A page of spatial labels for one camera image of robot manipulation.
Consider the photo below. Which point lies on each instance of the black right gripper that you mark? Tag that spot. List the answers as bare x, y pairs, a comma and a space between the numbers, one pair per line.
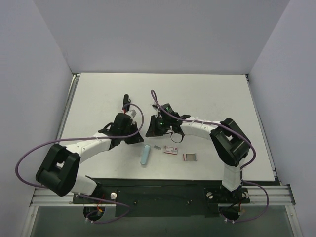
152, 127

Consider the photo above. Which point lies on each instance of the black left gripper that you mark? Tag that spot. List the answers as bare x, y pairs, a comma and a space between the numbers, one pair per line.
126, 106

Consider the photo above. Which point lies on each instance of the black stapler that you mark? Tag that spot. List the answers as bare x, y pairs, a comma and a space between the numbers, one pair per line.
126, 103

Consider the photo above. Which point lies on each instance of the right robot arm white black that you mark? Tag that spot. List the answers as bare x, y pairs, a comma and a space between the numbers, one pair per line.
230, 143

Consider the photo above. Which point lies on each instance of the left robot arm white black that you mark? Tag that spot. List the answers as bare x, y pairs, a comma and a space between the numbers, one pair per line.
59, 169

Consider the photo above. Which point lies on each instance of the red white staple box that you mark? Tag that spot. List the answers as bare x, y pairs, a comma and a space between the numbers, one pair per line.
171, 150

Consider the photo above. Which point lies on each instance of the open staple box tray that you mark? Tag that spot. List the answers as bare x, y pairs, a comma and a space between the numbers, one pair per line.
190, 157

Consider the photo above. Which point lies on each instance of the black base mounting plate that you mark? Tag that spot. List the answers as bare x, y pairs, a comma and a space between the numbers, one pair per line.
166, 198

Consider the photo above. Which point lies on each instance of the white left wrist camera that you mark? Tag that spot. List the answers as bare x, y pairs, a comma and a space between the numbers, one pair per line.
132, 113

